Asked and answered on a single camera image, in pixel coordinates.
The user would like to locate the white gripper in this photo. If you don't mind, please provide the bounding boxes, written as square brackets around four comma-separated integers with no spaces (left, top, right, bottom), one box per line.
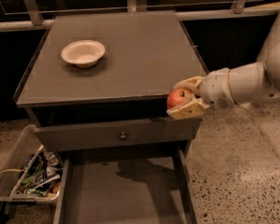
[167,68,234,119]

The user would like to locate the red apple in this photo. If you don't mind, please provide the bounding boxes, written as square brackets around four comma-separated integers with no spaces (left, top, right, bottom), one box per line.
[167,89,192,109]

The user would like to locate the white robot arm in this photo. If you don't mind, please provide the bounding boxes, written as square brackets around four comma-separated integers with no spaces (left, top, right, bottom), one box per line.
[167,11,280,119]

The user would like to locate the round metal drawer knob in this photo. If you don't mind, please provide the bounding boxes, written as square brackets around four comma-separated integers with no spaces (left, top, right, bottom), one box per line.
[119,132,127,141]

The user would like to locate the grey drawer cabinet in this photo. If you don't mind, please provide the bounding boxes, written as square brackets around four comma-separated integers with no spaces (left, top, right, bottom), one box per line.
[12,10,217,157]

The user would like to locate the open grey middle drawer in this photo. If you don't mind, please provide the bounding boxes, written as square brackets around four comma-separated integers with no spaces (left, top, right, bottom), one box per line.
[53,147,198,224]

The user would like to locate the grey top drawer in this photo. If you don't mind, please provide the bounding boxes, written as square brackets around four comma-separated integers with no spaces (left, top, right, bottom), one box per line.
[35,118,202,152]

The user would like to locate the white paper bowl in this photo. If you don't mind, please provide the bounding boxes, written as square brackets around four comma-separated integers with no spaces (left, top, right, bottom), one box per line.
[61,40,105,68]

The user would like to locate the snack packets in bin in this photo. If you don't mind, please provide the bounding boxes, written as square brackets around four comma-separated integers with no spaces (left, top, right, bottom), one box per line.
[15,145,63,200]

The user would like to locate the clear plastic bin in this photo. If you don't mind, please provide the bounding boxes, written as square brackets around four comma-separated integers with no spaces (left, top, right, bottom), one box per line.
[0,125,59,203]

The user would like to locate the metal railing with glass panel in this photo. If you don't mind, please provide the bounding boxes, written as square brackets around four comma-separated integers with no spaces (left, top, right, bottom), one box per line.
[0,0,280,33]

